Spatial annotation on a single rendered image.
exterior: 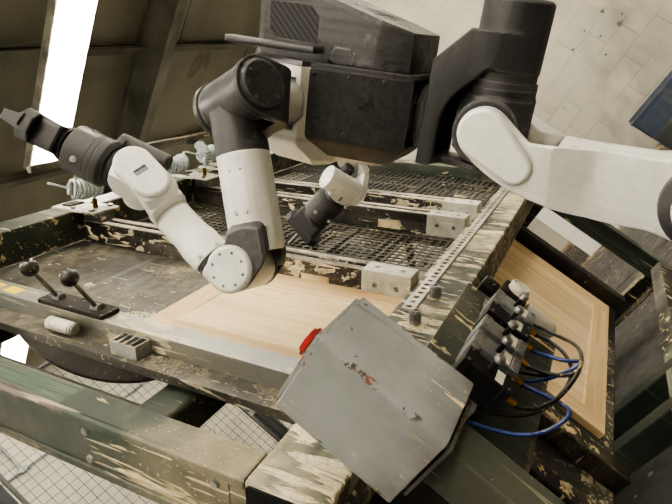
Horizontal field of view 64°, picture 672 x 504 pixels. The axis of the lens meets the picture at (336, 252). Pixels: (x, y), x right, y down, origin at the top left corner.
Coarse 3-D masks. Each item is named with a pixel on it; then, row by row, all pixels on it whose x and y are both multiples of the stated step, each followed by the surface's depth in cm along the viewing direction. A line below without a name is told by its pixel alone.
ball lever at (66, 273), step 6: (66, 270) 107; (72, 270) 107; (60, 276) 106; (66, 276) 106; (72, 276) 107; (78, 276) 108; (60, 282) 107; (66, 282) 106; (72, 282) 107; (78, 288) 110; (84, 294) 111; (90, 300) 113; (90, 306) 115; (96, 306) 114; (102, 306) 115
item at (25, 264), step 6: (24, 264) 111; (30, 264) 111; (36, 264) 112; (24, 270) 111; (30, 270) 111; (36, 270) 112; (30, 276) 112; (36, 276) 114; (42, 282) 116; (48, 288) 117; (54, 294) 119; (60, 294) 119
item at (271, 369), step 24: (0, 288) 128; (24, 288) 128; (24, 312) 124; (48, 312) 119; (72, 312) 116; (120, 312) 116; (144, 336) 107; (168, 336) 106; (192, 336) 106; (192, 360) 103; (216, 360) 100; (240, 360) 98; (264, 360) 97; (288, 360) 97; (264, 384) 97
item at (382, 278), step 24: (96, 216) 166; (96, 240) 169; (120, 240) 164; (144, 240) 160; (168, 240) 156; (288, 264) 139; (312, 264) 136; (336, 264) 133; (360, 264) 134; (384, 264) 133; (360, 288) 132; (384, 288) 129; (408, 288) 126
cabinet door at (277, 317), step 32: (256, 288) 133; (288, 288) 133; (320, 288) 132; (352, 288) 132; (160, 320) 117; (192, 320) 117; (224, 320) 117; (256, 320) 117; (288, 320) 117; (320, 320) 117; (288, 352) 104
